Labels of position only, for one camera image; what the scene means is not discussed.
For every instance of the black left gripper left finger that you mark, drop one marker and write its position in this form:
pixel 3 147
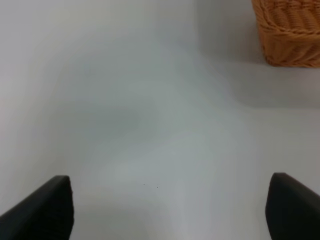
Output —
pixel 46 214

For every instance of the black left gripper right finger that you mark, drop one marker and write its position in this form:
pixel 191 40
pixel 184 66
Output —
pixel 292 210

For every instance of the orange wicker basket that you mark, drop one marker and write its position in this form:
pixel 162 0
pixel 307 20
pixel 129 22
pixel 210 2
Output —
pixel 289 32

